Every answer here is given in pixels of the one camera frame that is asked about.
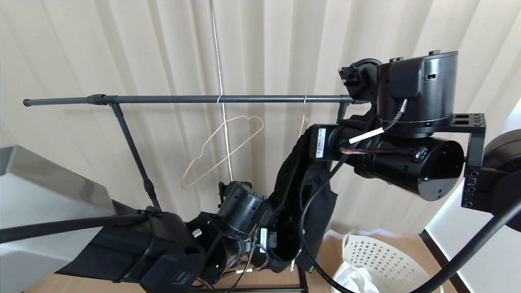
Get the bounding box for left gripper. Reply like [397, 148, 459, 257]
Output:
[216, 227, 279, 281]

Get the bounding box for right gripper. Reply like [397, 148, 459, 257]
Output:
[309, 118, 464, 202]

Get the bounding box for black shorts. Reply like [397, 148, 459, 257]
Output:
[269, 131, 338, 274]

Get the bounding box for pink clothes hanger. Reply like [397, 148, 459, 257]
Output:
[299, 96, 311, 139]
[181, 115, 264, 190]

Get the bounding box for white laundry basket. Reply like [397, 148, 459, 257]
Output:
[331, 232, 445, 293]

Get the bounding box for black clothes rack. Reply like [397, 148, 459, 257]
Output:
[23, 94, 369, 293]

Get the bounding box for white garment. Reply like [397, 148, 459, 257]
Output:
[331, 260, 381, 293]

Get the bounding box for beige curtain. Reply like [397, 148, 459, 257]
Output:
[0, 0, 521, 245]

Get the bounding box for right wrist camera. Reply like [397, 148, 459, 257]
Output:
[339, 58, 382, 101]

